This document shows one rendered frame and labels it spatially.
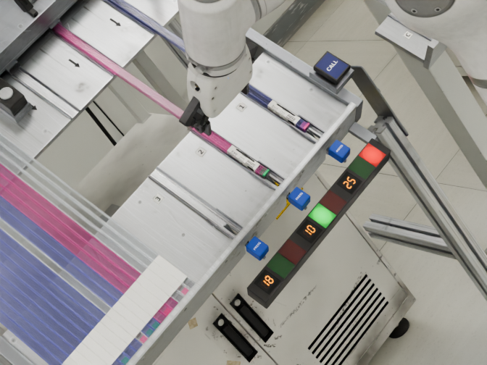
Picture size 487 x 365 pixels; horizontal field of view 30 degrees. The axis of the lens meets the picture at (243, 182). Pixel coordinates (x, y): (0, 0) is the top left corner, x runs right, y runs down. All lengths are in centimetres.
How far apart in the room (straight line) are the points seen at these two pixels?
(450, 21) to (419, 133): 182
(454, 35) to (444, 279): 131
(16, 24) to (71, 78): 13
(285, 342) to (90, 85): 70
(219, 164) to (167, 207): 11
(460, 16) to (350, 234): 109
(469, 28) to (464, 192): 149
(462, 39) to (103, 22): 84
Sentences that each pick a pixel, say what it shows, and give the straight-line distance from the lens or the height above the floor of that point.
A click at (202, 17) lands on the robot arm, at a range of 113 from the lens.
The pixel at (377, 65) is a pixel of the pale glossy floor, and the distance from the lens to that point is 326.
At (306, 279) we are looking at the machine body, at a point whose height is 34.
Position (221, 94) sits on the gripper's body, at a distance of 130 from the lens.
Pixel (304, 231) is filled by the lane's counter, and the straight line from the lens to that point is 148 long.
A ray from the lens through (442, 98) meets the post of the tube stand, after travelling 191.
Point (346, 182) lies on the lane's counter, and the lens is 152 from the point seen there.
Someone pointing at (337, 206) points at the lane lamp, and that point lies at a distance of 150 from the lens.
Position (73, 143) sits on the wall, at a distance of 343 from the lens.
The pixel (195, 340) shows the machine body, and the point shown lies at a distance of 183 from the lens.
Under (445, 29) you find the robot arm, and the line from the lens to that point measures 100.
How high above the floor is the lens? 145
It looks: 27 degrees down
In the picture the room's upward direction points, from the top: 39 degrees counter-clockwise
